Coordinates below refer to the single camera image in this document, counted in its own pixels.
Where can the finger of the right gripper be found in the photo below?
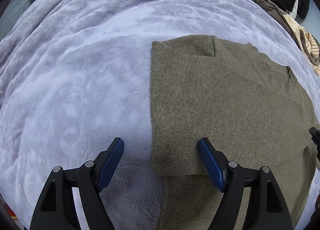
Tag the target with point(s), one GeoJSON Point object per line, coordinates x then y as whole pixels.
{"type": "Point", "coordinates": [315, 136]}

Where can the brown striped blanket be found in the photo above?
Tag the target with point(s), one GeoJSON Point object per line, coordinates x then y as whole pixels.
{"type": "Point", "coordinates": [305, 41]}

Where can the lavender plush blanket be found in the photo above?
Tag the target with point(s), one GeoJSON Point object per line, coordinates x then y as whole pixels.
{"type": "Point", "coordinates": [75, 74]}

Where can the olive knit sweater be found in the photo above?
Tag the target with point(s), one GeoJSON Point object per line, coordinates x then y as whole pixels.
{"type": "Point", "coordinates": [249, 107]}

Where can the grey quilted headboard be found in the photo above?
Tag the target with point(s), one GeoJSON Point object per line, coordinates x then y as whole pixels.
{"type": "Point", "coordinates": [11, 14]}

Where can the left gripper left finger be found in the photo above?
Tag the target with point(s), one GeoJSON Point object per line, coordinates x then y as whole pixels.
{"type": "Point", "coordinates": [55, 208]}

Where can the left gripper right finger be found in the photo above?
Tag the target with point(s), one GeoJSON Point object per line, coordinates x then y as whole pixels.
{"type": "Point", "coordinates": [266, 209]}

